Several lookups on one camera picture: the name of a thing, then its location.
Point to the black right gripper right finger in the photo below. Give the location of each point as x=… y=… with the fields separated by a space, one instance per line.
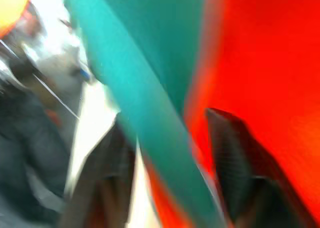
x=240 y=168

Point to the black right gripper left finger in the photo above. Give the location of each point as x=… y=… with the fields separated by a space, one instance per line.
x=107 y=168

